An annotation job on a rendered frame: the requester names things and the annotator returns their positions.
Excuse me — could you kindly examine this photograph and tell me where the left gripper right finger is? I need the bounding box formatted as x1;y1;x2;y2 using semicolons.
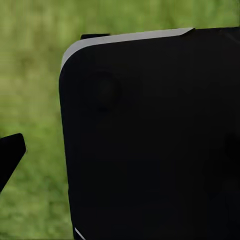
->
224;133;240;173

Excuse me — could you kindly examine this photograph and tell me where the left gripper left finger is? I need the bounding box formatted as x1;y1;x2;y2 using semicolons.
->
0;133;26;193

